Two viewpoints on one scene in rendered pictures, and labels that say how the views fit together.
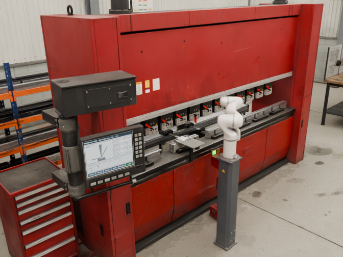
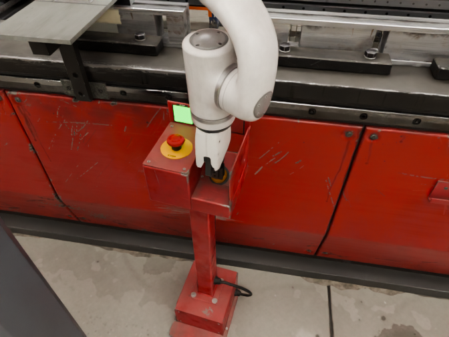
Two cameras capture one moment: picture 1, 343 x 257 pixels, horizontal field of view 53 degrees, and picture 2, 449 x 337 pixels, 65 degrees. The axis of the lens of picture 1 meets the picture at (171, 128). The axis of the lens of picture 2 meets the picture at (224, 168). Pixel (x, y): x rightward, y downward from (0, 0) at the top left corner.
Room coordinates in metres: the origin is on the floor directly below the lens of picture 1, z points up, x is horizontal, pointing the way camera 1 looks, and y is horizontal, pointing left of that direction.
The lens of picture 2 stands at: (3.12, -1.06, 1.31)
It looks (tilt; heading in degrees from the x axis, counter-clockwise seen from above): 45 degrees down; 52
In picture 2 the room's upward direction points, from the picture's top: straight up
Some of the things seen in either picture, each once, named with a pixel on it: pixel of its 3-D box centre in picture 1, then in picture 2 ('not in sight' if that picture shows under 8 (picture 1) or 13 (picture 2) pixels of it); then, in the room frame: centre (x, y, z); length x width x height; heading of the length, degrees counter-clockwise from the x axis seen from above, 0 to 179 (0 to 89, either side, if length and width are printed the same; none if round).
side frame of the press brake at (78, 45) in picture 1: (91, 146); not in sight; (2.93, 0.74, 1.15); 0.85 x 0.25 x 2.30; 42
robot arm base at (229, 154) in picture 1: (229, 148); not in sight; (2.96, -0.54, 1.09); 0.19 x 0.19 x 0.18
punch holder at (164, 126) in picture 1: (164, 120); not in sight; (3.30, 0.07, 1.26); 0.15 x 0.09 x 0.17; 132
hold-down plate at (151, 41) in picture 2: (187, 148); (104, 41); (3.43, -0.17, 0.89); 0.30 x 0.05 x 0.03; 132
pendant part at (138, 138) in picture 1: (112, 154); not in sight; (2.18, 0.41, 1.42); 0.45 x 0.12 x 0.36; 122
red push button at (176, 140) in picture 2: not in sight; (176, 144); (3.41, -0.52, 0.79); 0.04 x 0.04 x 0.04
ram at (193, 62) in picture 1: (222, 60); not in sight; (3.88, -0.58, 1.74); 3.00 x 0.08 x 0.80; 132
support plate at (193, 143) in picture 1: (190, 142); (60, 13); (3.34, -0.20, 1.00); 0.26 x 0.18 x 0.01; 42
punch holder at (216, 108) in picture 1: (216, 103); not in sight; (3.83, -0.53, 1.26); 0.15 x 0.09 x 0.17; 132
